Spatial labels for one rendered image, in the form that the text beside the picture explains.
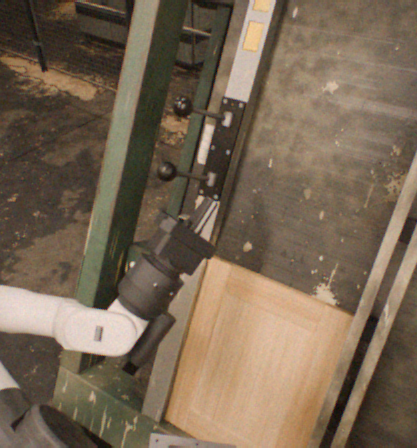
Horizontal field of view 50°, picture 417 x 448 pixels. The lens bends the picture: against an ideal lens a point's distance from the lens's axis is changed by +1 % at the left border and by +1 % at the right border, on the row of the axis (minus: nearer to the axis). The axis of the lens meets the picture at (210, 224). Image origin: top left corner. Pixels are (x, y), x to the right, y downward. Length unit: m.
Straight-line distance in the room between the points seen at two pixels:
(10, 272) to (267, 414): 2.11
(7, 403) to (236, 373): 0.49
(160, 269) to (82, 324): 0.14
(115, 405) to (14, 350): 1.38
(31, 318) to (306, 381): 0.52
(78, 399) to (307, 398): 0.57
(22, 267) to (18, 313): 2.09
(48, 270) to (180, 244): 2.11
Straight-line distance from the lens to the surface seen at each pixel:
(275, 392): 0.98
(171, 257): 0.72
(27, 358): 2.43
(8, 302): 0.78
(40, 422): 0.62
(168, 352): 1.03
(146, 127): 1.04
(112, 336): 0.72
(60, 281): 2.71
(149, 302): 0.72
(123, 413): 1.16
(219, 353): 1.00
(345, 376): 0.90
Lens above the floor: 1.91
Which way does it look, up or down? 41 degrees down
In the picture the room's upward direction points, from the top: straight up
